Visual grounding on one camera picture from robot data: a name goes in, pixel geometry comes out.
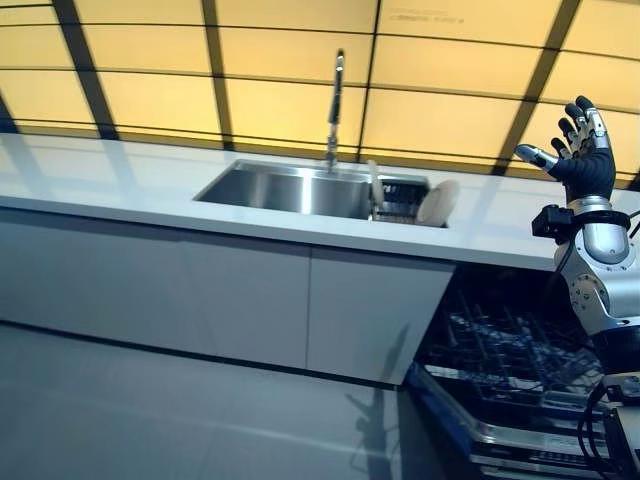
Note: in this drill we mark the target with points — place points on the wide white cabinet door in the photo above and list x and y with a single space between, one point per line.
150 280

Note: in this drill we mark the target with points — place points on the black sink drying rack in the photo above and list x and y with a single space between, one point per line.
400 200

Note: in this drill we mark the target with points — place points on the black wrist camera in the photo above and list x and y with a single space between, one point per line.
550 222

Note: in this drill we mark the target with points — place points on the stainless steel sink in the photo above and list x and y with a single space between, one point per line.
280 190

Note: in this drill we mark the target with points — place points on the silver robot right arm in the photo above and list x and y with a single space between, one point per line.
600 240

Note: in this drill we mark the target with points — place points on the chrome kitchen faucet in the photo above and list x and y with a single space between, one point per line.
334 110

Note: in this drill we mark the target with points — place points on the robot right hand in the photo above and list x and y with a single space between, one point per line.
590 172

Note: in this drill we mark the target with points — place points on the narrow white cabinet door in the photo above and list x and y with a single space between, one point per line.
370 315

